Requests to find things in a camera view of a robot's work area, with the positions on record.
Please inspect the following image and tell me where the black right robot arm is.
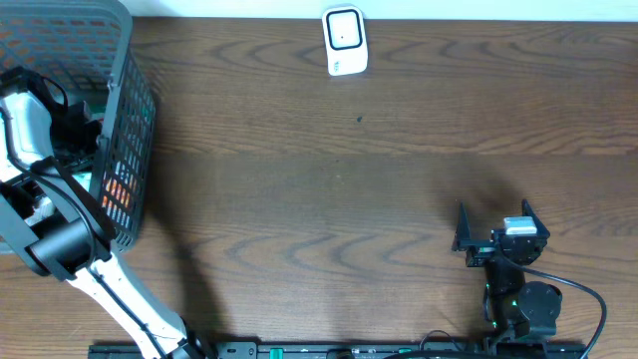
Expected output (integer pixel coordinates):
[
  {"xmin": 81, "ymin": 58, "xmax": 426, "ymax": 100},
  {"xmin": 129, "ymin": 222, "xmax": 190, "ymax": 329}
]
[{"xmin": 452, "ymin": 200, "xmax": 562, "ymax": 340}]

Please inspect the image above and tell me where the white barcode scanner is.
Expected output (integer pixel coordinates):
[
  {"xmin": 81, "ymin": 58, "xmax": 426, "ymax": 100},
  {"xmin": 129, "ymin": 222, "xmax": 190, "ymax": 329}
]
[{"xmin": 322, "ymin": 5, "xmax": 369, "ymax": 77}]

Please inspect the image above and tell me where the grey plastic mesh basket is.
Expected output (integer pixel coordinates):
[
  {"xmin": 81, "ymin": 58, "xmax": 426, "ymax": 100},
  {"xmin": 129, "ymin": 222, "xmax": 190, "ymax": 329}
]
[{"xmin": 1, "ymin": 0, "xmax": 156, "ymax": 251}]

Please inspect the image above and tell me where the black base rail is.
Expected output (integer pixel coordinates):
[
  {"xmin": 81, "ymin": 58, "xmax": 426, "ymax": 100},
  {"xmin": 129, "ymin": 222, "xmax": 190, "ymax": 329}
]
[{"xmin": 88, "ymin": 340, "xmax": 587, "ymax": 359}]

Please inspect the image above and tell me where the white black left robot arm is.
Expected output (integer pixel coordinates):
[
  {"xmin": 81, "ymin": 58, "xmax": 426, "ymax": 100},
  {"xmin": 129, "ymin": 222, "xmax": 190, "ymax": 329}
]
[{"xmin": 1, "ymin": 66, "xmax": 217, "ymax": 358}]

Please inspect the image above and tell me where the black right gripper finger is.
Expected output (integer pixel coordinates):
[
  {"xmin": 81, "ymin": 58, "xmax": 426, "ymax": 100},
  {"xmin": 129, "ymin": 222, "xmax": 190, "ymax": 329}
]
[
  {"xmin": 521, "ymin": 198, "xmax": 548, "ymax": 232},
  {"xmin": 455, "ymin": 202, "xmax": 472, "ymax": 241}
]

